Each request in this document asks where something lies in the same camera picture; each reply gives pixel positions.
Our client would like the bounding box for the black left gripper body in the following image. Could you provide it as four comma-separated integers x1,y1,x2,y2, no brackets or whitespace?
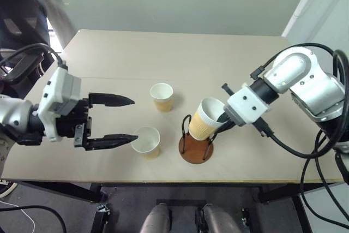
55,97,93,152

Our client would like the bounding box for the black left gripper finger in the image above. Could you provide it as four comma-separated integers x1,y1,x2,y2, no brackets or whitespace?
84,133,139,152
88,92,136,107

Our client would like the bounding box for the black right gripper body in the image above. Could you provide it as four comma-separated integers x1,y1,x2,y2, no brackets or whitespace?
221,82,238,130

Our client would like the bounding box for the yellow white paper cup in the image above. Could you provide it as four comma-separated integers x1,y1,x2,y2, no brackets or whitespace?
188,97,226,141
149,82,175,113
130,126,161,160

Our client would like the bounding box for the grey rounded shape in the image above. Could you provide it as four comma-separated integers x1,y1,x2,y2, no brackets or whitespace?
141,202,175,233
201,204,242,233

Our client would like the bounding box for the white object under table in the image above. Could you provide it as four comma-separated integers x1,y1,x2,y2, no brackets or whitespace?
0,179,19,198

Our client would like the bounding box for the black office chair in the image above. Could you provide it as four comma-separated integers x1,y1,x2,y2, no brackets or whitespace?
0,0,72,100

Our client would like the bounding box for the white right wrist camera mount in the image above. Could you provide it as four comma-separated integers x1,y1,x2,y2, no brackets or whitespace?
223,82,273,128

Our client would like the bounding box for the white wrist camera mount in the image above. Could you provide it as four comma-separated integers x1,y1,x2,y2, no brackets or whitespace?
223,82,273,128
37,67,83,143

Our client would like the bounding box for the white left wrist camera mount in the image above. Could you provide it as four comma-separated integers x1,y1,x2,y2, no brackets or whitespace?
37,67,83,143

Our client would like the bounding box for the wire cup holder brown base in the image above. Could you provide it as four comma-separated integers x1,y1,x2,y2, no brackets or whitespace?
178,113,215,165

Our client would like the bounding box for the black metal table frame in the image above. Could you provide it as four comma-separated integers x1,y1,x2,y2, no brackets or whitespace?
0,180,349,233

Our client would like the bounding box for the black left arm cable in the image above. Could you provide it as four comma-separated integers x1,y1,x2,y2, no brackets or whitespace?
0,43,68,70

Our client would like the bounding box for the black floor cable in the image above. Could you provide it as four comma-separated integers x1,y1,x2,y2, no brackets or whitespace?
0,205,68,233

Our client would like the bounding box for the white floor cable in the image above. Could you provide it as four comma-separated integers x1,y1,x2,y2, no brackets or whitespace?
0,199,37,233

